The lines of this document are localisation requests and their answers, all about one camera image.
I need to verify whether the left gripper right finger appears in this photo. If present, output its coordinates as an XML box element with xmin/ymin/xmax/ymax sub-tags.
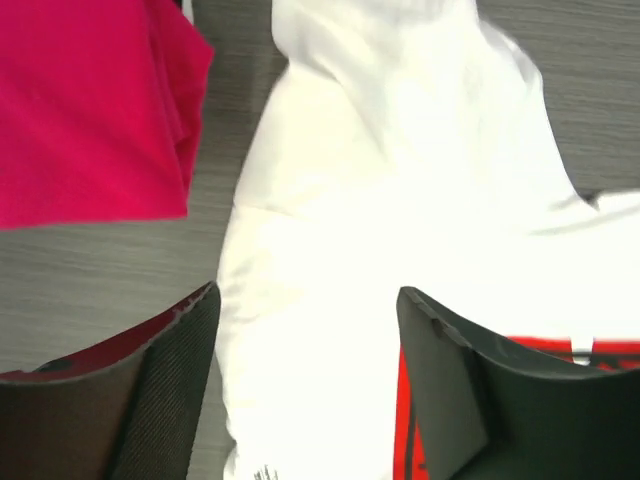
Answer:
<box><xmin>396</xmin><ymin>287</ymin><xmax>639</xmax><ymax>479</ymax></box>

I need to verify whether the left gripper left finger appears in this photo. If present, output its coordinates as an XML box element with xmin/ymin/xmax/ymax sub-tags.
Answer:
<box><xmin>1</xmin><ymin>282</ymin><xmax>221</xmax><ymax>480</ymax></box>

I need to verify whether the white Coca-Cola t-shirt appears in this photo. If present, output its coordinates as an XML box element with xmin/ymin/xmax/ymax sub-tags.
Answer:
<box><xmin>216</xmin><ymin>1</ymin><xmax>639</xmax><ymax>479</ymax></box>

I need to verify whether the folded pink t-shirt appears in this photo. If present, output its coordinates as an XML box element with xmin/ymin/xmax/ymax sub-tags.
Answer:
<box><xmin>1</xmin><ymin>1</ymin><xmax>214</xmax><ymax>230</ymax></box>

